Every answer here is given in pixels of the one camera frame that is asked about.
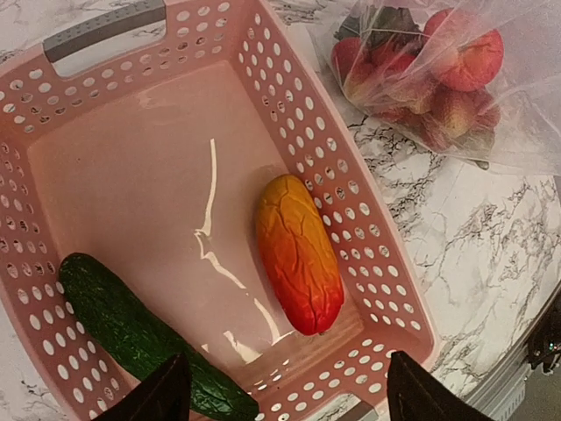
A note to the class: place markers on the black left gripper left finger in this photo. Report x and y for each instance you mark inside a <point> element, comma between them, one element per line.
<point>165,395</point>

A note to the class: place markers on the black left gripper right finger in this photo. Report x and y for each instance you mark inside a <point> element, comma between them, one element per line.
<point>414,394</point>

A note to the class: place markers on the orange yellow fruit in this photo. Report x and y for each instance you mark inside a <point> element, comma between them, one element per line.
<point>297,256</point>

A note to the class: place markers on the red lychee bunch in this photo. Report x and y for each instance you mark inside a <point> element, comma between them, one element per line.
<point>373,78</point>

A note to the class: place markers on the clear zip top bag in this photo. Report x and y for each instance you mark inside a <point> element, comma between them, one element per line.
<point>527,88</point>

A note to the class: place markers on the red bumpy fruit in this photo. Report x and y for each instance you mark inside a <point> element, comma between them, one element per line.
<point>459,55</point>

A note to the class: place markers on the dark green cucumber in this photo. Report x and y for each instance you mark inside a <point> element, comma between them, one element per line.
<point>140,342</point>

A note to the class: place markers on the pink perforated plastic basket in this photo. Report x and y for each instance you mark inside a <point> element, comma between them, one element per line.
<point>143,137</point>

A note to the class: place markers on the front aluminium table rail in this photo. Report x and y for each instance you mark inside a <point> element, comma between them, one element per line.
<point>503,390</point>

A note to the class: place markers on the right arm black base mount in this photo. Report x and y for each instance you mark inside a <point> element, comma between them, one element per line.
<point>544,345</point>

